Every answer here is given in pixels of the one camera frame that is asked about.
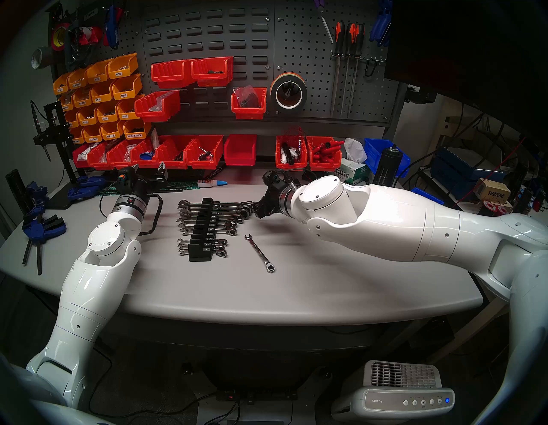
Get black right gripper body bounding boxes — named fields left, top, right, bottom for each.
left=258, top=183, right=287, bottom=218

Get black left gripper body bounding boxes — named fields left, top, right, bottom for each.
left=133, top=170, right=167, bottom=199

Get green cutting mat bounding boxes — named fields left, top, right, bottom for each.
left=96, top=182, right=197, bottom=195

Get orange-yellow bin M4-0.7 HEX label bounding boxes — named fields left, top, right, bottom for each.
left=123, top=119, right=152, bottom=141

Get blue clamp pile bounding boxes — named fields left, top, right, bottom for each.
left=68, top=175, right=107, bottom=202

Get orange-yellow bin M2.5-5 label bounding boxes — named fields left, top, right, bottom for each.
left=99, top=122, right=127, bottom=142

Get orange-yellow bin M3-6 label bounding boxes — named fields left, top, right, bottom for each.
left=116, top=96, right=144, bottom=121

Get black wrench holder rack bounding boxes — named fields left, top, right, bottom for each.
left=188, top=198, right=214, bottom=262

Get orange-yellow bin M3-8 label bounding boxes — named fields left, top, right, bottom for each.
left=95, top=103, right=120, bottom=124

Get Kimtech wipes box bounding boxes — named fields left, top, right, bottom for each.
left=338, top=138, right=373, bottom=186

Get orange-yellow bin M3-4 label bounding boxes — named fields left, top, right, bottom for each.
left=110, top=74, right=143, bottom=101

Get orange-yellow bin M4-6 label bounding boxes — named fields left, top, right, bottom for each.
left=89, top=81, right=115, bottom=104

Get black metal stand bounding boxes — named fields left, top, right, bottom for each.
left=30, top=101, right=80, bottom=185

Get orange-yellow bin M3X6 label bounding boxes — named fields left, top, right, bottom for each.
left=107, top=53, right=139, bottom=79

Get blue spring clamp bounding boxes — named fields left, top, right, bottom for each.
left=24, top=180, right=50, bottom=223

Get blue plastic bin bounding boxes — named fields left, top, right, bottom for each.
left=364, top=138, right=411, bottom=178
left=411, top=187, right=446, bottom=205

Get blue black bar clamp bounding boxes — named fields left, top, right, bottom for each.
left=21, top=214, right=67, bottom=275

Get stacked tape rolls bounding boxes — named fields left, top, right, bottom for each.
left=270, top=72, right=309, bottom=111

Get black spray bottle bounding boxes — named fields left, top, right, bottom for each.
left=373, top=145, right=404, bottom=188

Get orange-yellow bin M3X8 BAD label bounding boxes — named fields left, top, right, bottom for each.
left=68, top=67, right=90, bottom=90

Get black cylinder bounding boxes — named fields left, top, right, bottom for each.
left=5, top=169, right=35, bottom=215

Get red white hanging tool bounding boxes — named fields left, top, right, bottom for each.
left=77, top=26, right=103, bottom=45

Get red tape roll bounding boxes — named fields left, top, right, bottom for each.
left=51, top=24, right=71, bottom=51

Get black power strip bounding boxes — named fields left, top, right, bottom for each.
left=216, top=388, right=298, bottom=402

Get blue equipment box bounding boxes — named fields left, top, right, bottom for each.
left=430, top=146, right=506, bottom=198

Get blue hanging spring clamps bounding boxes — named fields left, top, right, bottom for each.
left=370, top=0, right=392, bottom=47

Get brown cardboard box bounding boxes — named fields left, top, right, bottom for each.
left=473, top=178, right=512, bottom=204

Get white Coway air purifier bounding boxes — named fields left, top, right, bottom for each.
left=331, top=360, right=455, bottom=422

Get black monitor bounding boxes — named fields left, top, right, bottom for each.
left=385, top=0, right=548, bottom=142

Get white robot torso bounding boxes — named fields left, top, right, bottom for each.
left=0, top=351, right=112, bottom=425

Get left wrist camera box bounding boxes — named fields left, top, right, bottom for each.
left=116, top=167, right=137, bottom=191

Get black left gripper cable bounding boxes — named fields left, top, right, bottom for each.
left=139, top=194, right=164, bottom=236

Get blue handled hanging tool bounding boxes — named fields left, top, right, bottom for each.
left=105, top=5, right=120, bottom=48

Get grey duct tape roll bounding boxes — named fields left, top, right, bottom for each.
left=31, top=46, right=54, bottom=70

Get orange black handled screwdriver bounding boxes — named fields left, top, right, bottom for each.
left=350, top=24, right=365, bottom=116
left=342, top=23, right=358, bottom=118
left=332, top=21, right=345, bottom=118

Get purple handled hand tool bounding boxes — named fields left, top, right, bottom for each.
left=315, top=0, right=334, bottom=43

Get red white wire spool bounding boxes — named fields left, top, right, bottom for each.
left=484, top=201, right=514, bottom=217

